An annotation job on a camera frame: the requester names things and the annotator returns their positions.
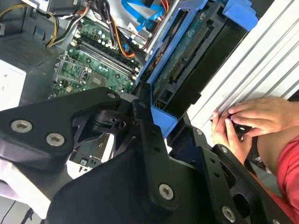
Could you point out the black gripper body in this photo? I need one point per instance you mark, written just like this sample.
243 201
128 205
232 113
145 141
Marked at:
112 193

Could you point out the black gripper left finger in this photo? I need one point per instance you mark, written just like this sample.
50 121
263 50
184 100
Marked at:
35 135

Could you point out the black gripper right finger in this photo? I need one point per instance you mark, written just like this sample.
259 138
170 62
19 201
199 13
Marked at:
215 177

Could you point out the small round black tool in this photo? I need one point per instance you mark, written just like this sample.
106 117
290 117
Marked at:
241 129

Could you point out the hard disk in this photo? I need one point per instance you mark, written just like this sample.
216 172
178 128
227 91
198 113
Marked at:
187 58

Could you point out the person's left hand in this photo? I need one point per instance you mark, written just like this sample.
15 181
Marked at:
224 135

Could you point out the person's right hand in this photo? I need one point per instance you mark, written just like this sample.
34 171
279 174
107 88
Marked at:
266 114

